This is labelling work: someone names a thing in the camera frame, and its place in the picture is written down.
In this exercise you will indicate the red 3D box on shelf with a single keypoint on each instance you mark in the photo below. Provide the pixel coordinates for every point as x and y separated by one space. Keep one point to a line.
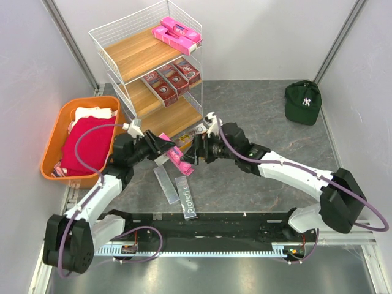
191 74

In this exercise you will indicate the white wire wooden shelf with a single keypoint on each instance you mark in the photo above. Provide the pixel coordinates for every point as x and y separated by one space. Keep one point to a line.
130 52

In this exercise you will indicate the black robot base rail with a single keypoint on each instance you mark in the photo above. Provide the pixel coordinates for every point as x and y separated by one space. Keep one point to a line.
266 227

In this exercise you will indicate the silver grey toothpaste box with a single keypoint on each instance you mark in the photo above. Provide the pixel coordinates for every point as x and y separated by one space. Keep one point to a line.
166 185

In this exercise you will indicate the dark green NY cap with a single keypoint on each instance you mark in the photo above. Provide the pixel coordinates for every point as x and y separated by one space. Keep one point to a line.
303 102

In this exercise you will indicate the pink toothpaste box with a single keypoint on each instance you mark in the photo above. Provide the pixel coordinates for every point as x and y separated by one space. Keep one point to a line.
174 155
178 29
180 43

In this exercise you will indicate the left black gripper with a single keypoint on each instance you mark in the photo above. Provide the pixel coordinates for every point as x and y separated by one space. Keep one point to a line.
157 146

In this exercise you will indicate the orange plastic tub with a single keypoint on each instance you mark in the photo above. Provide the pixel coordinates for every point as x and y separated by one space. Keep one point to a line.
59 134

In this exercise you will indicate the red folded cloth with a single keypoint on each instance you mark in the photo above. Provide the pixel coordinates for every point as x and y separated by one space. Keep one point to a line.
93 148

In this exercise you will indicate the torn silver R&O toothpaste box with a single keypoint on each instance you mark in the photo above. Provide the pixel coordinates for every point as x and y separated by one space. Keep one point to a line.
184 139

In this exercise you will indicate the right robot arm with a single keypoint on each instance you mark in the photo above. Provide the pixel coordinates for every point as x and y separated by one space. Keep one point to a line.
339 198

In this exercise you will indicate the red 3D toothpaste box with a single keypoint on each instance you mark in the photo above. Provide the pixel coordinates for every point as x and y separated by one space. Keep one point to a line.
174 79

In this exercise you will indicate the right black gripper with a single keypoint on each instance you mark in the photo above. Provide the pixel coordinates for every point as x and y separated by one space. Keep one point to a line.
201 144

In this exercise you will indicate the red 3D toothpaste box floor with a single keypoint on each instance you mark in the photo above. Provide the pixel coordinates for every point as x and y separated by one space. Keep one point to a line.
160 88

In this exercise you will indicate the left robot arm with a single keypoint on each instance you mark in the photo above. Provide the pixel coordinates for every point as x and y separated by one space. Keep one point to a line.
72 239

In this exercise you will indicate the white folded cloth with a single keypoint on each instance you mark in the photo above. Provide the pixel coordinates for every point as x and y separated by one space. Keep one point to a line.
96 112

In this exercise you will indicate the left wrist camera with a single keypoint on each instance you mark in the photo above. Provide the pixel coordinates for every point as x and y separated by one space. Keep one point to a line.
133 128

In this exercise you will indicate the silver Protefix toothpaste box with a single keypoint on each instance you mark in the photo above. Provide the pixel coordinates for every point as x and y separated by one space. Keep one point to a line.
185 197

